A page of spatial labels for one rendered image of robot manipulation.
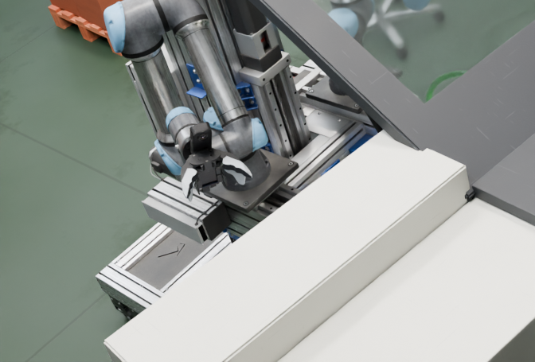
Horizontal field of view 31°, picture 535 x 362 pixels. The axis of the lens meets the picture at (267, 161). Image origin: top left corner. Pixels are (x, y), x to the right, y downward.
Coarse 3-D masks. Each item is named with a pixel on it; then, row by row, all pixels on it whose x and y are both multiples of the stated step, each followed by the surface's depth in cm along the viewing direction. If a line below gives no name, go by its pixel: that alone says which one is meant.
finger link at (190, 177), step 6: (186, 174) 214; (192, 174) 213; (186, 180) 212; (192, 180) 212; (186, 186) 210; (192, 186) 212; (186, 192) 209; (192, 192) 215; (186, 198) 209; (192, 198) 216
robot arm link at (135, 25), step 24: (144, 0) 240; (120, 24) 238; (144, 24) 240; (120, 48) 242; (144, 48) 243; (144, 72) 249; (168, 72) 252; (168, 96) 254; (168, 144) 261; (168, 168) 265
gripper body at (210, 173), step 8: (184, 144) 224; (184, 152) 225; (200, 152) 219; (208, 152) 219; (216, 152) 218; (192, 160) 217; (200, 160) 217; (208, 160) 216; (200, 168) 217; (208, 168) 217; (216, 168) 217; (200, 176) 218; (208, 176) 218; (216, 176) 219; (224, 176) 220; (200, 184) 218; (208, 184) 219
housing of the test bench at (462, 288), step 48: (528, 144) 186; (480, 192) 180; (528, 192) 175; (432, 240) 177; (480, 240) 173; (528, 240) 170; (384, 288) 171; (432, 288) 167; (480, 288) 164; (528, 288) 162; (336, 336) 165; (384, 336) 162; (432, 336) 159; (480, 336) 157; (528, 336) 157
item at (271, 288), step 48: (384, 144) 190; (336, 192) 182; (384, 192) 178; (432, 192) 175; (240, 240) 179; (288, 240) 175; (336, 240) 172; (384, 240) 171; (192, 288) 172; (240, 288) 169; (288, 288) 165; (336, 288) 167; (144, 336) 166; (192, 336) 163; (240, 336) 160; (288, 336) 164
